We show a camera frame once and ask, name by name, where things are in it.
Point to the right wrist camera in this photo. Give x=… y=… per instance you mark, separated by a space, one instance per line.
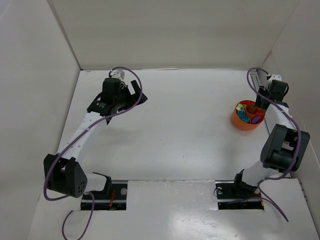
x=271 y=77

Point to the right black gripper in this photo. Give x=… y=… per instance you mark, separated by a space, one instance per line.
x=261 y=100

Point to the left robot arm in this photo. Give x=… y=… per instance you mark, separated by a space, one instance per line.
x=64 y=171

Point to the light green lego brick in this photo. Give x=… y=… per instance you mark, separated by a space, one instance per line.
x=243 y=107

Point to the brown long lego brick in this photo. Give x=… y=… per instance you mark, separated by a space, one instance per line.
x=252 y=109

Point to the orange divided round container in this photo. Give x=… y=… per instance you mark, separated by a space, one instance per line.
x=240 y=124

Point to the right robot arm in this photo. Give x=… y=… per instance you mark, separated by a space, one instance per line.
x=285 y=147

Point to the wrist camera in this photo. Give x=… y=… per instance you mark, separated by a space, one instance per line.
x=118 y=74
x=271 y=77

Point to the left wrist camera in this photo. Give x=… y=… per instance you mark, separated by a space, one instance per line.
x=118 y=74

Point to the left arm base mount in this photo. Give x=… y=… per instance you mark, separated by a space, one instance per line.
x=108 y=194

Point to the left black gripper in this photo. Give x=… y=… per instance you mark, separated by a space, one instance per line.
x=130 y=93

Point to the pale green small lego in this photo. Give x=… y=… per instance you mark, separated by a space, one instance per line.
x=239 y=106

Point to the aluminium rail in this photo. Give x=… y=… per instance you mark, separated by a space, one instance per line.
x=287 y=143

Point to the purple printed lego brick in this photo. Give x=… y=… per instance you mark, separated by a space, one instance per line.
x=256 y=119

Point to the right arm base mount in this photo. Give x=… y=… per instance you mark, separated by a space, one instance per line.
x=237 y=194

